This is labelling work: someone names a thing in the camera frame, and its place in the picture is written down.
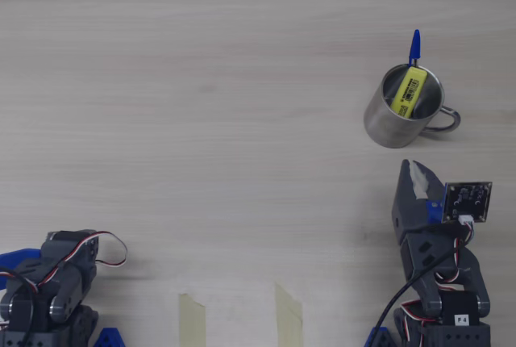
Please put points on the black camera circuit board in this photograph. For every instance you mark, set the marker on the black camera circuit board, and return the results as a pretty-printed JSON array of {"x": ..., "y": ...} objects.
[{"x": 469, "y": 201}]

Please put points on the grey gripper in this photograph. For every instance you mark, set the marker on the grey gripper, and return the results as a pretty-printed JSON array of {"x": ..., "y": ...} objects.
[
  {"x": 16, "y": 259},
  {"x": 407, "y": 211}
]

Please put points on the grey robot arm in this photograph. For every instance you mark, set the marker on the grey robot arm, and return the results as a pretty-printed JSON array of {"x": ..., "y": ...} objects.
[
  {"x": 24, "y": 310},
  {"x": 459, "y": 306}
]

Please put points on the silver steel mug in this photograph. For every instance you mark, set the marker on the silver steel mug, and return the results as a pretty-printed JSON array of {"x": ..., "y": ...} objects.
[{"x": 383, "y": 125}]

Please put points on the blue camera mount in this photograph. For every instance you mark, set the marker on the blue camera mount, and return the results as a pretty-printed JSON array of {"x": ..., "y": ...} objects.
[
  {"x": 18, "y": 260},
  {"x": 436, "y": 211}
]

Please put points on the blue ballpoint pen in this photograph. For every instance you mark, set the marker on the blue ballpoint pen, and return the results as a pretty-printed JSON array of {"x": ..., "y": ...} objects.
[{"x": 415, "y": 46}]

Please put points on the blue base clamp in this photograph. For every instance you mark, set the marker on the blue base clamp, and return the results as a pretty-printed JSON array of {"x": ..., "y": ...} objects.
[
  {"x": 381, "y": 339},
  {"x": 108, "y": 339}
]

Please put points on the yellow highlighter with black cap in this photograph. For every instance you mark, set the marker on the yellow highlighter with black cap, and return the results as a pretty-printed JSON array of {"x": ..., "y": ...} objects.
[{"x": 409, "y": 89}]

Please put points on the beige masking tape strip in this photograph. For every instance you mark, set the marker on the beige masking tape strip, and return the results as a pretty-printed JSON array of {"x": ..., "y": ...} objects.
[
  {"x": 288, "y": 318},
  {"x": 192, "y": 323}
]

